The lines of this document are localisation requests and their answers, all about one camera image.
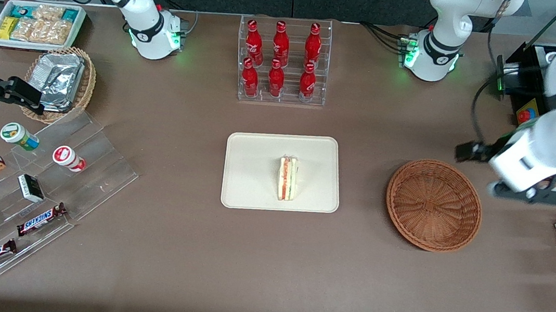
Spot clear rice cracker pack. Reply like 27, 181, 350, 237
10, 17, 37, 43
32, 17, 73, 46
32, 4, 65, 25

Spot clear acrylic bottle rack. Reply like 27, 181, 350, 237
231, 10, 334, 110

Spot red cola bottle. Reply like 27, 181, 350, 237
243, 19, 267, 66
298, 61, 318, 103
302, 22, 324, 70
270, 20, 293, 68
266, 58, 287, 98
239, 57, 262, 98

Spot cream rectangular tray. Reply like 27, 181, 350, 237
219, 125, 347, 221

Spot clear acrylic stepped riser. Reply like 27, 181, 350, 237
0, 102, 146, 229
0, 156, 82, 296

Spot green sunflower yogurt cup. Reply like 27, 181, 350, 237
0, 121, 42, 153

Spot silver foil-wrapped package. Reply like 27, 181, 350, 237
30, 49, 86, 114

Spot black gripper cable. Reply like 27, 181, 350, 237
468, 69, 509, 146

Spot triangle sandwich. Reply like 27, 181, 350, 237
275, 155, 300, 202

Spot wicker basket holding foil packs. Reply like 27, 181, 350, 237
19, 42, 99, 129

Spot small black carton box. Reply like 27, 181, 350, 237
16, 174, 47, 204

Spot yellow snack packet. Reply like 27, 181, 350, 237
0, 16, 19, 41

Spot yellow emergency stop button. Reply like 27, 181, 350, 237
516, 97, 542, 127

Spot thin black rod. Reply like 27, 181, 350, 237
526, 0, 556, 52

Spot empty round wicker basket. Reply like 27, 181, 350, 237
380, 155, 488, 257

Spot red strawberry yogurt cup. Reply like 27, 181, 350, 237
51, 144, 88, 173

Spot black arm base cables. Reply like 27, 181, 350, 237
358, 21, 413, 54

